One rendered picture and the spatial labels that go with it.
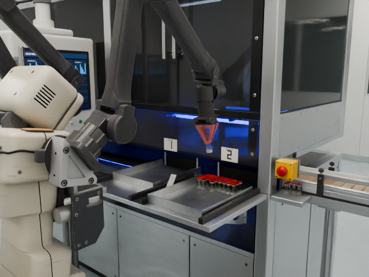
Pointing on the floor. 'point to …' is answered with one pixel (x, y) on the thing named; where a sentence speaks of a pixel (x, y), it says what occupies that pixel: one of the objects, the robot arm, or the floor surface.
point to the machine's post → (269, 133)
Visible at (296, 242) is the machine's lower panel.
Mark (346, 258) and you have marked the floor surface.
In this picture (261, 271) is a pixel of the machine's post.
